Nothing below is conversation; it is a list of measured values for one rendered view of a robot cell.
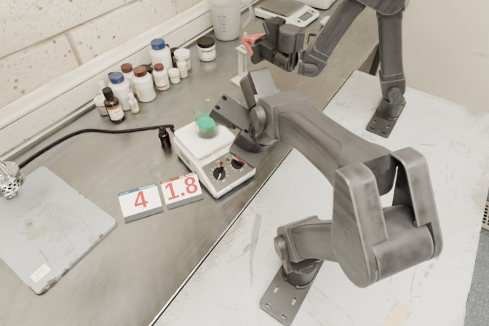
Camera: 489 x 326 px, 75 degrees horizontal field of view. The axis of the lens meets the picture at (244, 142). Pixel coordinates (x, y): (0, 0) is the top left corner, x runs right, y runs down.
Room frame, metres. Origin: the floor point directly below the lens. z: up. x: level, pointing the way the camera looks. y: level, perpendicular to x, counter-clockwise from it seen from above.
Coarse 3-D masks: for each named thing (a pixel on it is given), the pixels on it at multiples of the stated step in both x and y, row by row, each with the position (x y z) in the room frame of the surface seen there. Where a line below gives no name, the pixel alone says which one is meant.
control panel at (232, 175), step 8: (216, 160) 0.52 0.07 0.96; (224, 160) 0.53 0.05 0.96; (208, 168) 0.50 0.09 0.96; (224, 168) 0.51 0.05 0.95; (232, 168) 0.51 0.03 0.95; (240, 168) 0.51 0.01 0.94; (248, 168) 0.52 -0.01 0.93; (208, 176) 0.48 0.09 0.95; (232, 176) 0.49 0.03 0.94; (240, 176) 0.50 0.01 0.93; (216, 184) 0.47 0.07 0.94; (224, 184) 0.47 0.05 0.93
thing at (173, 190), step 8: (192, 176) 0.49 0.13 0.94; (168, 184) 0.47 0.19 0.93; (176, 184) 0.47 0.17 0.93; (184, 184) 0.47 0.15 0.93; (192, 184) 0.48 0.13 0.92; (168, 192) 0.45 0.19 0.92; (176, 192) 0.46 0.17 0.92; (184, 192) 0.46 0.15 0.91; (192, 192) 0.46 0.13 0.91; (168, 200) 0.44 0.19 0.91
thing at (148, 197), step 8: (136, 192) 0.44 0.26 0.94; (144, 192) 0.45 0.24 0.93; (152, 192) 0.45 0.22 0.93; (128, 200) 0.43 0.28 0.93; (136, 200) 0.43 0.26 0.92; (144, 200) 0.43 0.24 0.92; (152, 200) 0.43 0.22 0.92; (128, 208) 0.41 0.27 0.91; (136, 208) 0.42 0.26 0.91; (144, 208) 0.42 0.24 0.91
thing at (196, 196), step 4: (196, 176) 0.49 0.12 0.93; (200, 188) 0.47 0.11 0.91; (200, 192) 0.46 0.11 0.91; (164, 196) 0.45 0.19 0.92; (184, 196) 0.45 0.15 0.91; (188, 196) 0.45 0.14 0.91; (192, 196) 0.45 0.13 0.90; (196, 196) 0.45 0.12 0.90; (200, 196) 0.45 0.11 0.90; (172, 200) 0.44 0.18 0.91; (176, 200) 0.44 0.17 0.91; (180, 200) 0.44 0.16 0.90; (184, 200) 0.44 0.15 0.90; (188, 200) 0.44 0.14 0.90; (192, 200) 0.44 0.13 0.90; (196, 200) 0.44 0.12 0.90; (168, 204) 0.43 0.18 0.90; (172, 204) 0.43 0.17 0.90; (176, 204) 0.43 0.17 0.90; (180, 204) 0.43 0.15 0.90; (184, 204) 0.43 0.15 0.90; (168, 208) 0.42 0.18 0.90; (172, 208) 0.42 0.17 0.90
